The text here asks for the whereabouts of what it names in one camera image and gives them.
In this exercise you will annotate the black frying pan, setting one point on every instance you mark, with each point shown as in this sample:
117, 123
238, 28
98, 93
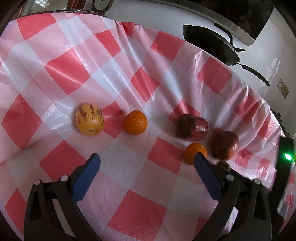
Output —
216, 45

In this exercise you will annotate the small orange mandarin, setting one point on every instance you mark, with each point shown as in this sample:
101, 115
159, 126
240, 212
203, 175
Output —
191, 150

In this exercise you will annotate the red white checkered tablecloth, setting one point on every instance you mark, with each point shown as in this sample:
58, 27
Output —
75, 84

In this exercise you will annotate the round wall gauge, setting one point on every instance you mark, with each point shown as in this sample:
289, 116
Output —
102, 5

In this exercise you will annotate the small yellow striped melon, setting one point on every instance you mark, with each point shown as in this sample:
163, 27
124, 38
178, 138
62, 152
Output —
89, 119

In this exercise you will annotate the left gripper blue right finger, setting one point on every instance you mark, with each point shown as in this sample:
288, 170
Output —
206, 172

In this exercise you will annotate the large pomegranate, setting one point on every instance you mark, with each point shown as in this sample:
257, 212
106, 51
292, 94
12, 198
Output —
224, 145

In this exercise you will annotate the dark mangosteen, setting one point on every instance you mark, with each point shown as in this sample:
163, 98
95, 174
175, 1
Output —
224, 166

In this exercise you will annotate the dark red apple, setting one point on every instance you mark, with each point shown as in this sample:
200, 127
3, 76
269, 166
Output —
192, 127

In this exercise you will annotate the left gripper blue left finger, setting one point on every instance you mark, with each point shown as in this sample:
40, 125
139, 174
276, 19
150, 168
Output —
83, 176

